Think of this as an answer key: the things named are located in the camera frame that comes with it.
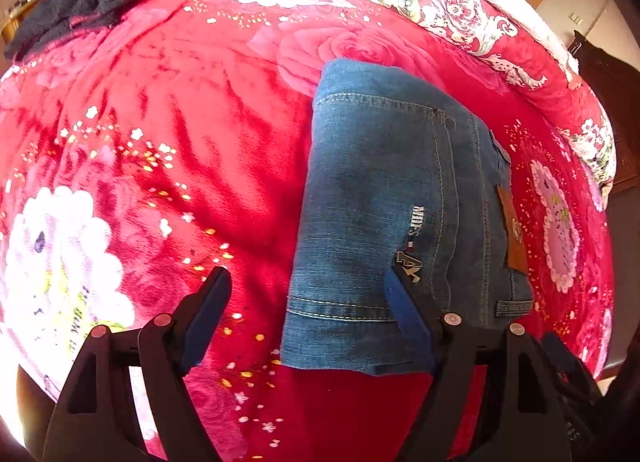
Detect black fleece cloth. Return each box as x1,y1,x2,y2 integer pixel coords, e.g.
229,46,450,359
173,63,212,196
4,0,173,62

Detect dark wooden bed board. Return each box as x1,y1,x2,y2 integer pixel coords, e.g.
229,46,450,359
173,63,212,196
569,30,640,188

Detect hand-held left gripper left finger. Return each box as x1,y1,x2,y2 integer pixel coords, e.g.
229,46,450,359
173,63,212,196
41,266,234,462

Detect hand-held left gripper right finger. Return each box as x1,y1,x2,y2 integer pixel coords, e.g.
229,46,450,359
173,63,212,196
384,267,573,462

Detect wooden desk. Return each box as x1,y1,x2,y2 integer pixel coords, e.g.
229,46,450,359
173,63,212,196
0,0,68,46

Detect red floral blanket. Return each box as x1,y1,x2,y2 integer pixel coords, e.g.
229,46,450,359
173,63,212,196
0,0,617,462

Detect blue denim pants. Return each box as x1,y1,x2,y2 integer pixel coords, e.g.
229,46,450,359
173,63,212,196
280,58,535,377

